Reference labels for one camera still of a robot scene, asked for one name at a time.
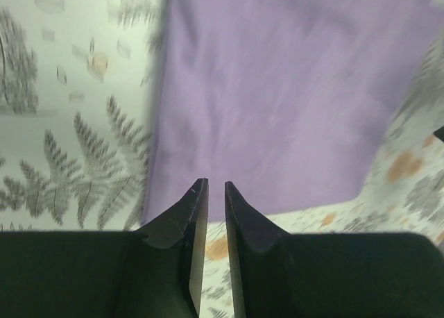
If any floral table cloth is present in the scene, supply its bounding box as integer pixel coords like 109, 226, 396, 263
1, 0, 443, 317

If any purple t shirt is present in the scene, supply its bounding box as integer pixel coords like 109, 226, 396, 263
143, 0, 443, 221

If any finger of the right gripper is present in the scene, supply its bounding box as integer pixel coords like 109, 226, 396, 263
434, 126, 444, 141

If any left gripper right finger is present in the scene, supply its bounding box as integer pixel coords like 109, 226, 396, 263
225, 182, 443, 318

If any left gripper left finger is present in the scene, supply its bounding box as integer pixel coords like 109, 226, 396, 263
1, 178, 208, 317

